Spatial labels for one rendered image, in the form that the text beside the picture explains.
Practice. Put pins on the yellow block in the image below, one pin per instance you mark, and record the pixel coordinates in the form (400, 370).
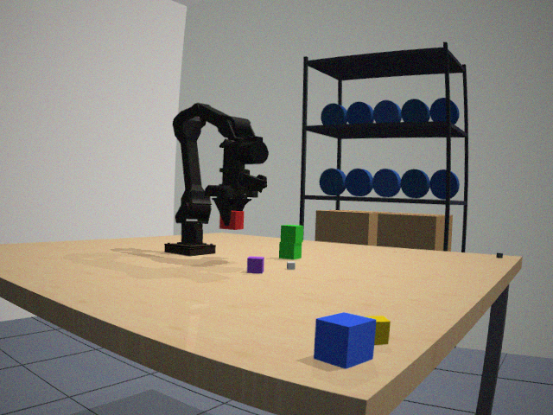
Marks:
(382, 330)

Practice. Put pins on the green block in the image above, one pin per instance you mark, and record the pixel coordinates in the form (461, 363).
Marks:
(290, 251)
(291, 234)

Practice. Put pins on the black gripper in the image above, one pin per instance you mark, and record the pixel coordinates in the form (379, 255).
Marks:
(229, 197)

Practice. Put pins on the red block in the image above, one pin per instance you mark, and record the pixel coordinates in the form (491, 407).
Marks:
(236, 221)

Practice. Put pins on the blue block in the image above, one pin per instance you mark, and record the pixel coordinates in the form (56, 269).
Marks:
(344, 340)

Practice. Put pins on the purple block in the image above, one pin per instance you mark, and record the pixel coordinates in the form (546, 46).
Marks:
(255, 265)

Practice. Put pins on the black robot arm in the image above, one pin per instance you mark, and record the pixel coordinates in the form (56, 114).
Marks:
(241, 147)

